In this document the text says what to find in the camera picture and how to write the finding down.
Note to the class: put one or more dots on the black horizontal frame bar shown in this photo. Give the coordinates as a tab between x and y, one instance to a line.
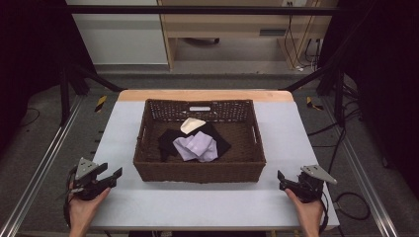
197	10

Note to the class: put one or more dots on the white table mat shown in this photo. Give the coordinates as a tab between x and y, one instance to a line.
286	131

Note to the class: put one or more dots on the brown wicker basket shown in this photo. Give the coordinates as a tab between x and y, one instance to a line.
201	164

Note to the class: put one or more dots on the cream cloth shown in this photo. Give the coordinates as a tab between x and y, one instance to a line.
192	125

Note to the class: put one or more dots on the lilac cloth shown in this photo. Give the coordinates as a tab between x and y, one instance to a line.
197	148

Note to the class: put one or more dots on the yellow black tape strip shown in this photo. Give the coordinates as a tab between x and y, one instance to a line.
312	103
100	103

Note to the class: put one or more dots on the black frame stand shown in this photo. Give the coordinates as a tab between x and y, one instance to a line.
64	95
339	95

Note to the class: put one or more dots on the wooden desk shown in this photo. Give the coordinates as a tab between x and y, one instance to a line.
230	24

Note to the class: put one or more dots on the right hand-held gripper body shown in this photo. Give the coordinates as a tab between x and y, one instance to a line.
311	184

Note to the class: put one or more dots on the aluminium floor rail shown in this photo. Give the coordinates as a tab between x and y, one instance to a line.
39	168
365	184

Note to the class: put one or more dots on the person's left hand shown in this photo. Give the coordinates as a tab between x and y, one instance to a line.
84	210

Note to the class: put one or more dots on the person's right hand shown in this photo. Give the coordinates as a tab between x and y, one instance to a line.
308	214

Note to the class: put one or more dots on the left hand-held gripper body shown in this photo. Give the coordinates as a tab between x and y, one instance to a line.
86	177

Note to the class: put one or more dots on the black cloth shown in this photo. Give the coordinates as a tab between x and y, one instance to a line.
168	141

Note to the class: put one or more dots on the black curtain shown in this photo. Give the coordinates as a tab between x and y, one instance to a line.
29	59
382	82

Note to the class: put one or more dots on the white cabinet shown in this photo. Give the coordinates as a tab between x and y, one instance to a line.
122	42

